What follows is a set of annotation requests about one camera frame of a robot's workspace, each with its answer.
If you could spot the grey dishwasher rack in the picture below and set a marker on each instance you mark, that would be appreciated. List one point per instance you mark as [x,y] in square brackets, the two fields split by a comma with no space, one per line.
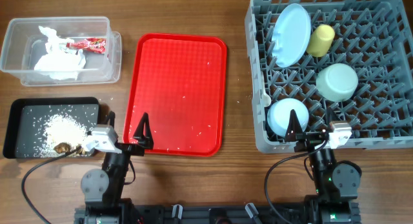
[372,36]

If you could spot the light blue round plate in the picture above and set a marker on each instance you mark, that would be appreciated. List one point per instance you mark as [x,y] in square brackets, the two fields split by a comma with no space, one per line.
[291,35]

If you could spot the red snack wrapper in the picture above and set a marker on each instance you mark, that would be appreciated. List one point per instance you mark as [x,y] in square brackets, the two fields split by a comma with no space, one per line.
[91,44]

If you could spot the black rectangular tray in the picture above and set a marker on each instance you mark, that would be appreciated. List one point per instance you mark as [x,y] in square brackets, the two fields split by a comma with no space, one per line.
[73,105]

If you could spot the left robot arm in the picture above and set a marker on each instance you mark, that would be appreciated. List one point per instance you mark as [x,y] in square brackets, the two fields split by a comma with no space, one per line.
[103,187]

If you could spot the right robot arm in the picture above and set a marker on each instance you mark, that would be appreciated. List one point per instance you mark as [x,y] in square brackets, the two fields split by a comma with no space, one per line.
[336,182]

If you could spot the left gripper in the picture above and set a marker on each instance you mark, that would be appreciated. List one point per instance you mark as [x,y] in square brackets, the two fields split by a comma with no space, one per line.
[144,139]

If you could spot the white napkin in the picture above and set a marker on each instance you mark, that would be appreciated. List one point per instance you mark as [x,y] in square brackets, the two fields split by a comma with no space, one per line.
[60,61]

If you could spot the red serving tray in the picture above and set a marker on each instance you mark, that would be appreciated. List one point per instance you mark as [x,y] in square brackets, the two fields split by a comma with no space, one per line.
[179,81]

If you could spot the green bowl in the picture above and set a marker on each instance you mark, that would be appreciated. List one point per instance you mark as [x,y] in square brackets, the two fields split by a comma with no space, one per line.
[337,82]
[278,115]

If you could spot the yellow plastic cup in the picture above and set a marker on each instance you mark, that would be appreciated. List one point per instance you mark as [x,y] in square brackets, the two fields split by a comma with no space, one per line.
[320,41]

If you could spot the white plastic spoon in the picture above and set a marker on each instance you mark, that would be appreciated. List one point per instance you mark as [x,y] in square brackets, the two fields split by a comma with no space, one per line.
[266,99]

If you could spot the food scraps and rice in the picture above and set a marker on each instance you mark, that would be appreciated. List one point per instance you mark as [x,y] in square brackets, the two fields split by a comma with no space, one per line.
[40,133]

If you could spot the clear plastic waste bin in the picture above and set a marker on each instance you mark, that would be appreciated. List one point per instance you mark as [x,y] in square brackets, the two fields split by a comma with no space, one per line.
[24,44]

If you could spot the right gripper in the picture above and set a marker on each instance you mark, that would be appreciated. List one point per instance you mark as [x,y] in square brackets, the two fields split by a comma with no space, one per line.
[295,133]

